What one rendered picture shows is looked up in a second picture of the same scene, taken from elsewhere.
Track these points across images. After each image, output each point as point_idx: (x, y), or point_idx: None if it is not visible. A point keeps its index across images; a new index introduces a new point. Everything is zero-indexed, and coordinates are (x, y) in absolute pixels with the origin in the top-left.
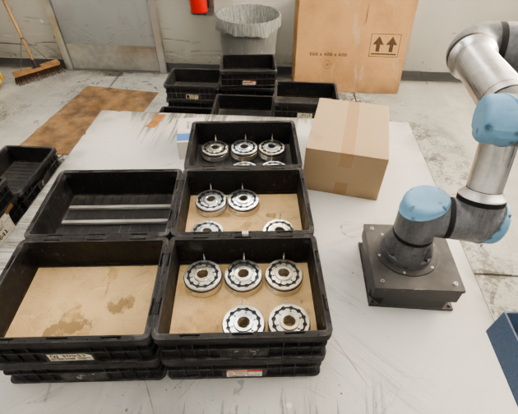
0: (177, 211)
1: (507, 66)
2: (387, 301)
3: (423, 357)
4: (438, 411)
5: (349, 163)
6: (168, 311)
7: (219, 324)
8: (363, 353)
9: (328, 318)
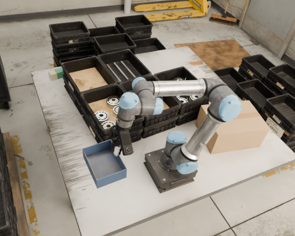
0: (130, 80)
1: (172, 83)
2: (147, 165)
3: (129, 185)
4: (109, 192)
5: None
6: (95, 98)
7: None
8: None
9: (109, 129)
